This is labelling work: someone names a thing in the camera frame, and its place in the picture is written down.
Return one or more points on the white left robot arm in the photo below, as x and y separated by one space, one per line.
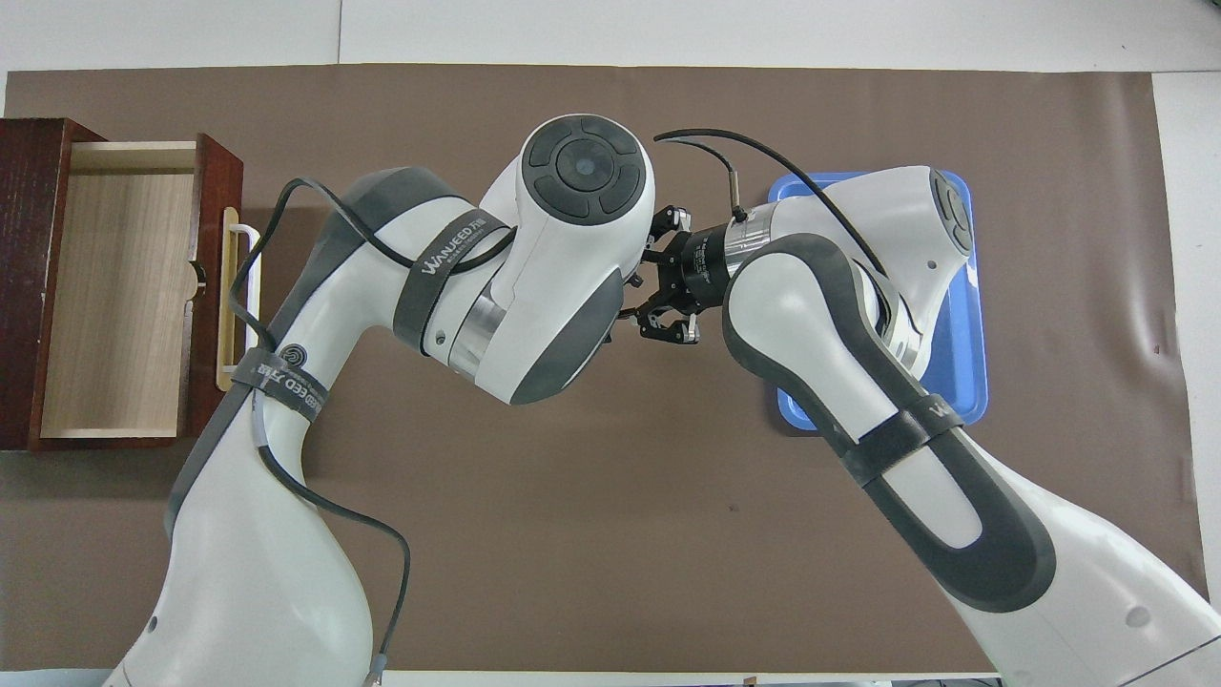
286 572

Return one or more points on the wooden drawer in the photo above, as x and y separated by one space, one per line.
114 305

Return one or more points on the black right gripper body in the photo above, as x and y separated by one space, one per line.
701 269

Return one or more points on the blue plastic tray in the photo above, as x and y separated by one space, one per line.
963 363

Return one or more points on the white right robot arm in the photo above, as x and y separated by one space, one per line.
954 496

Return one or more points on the brown table mat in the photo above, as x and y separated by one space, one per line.
572 534

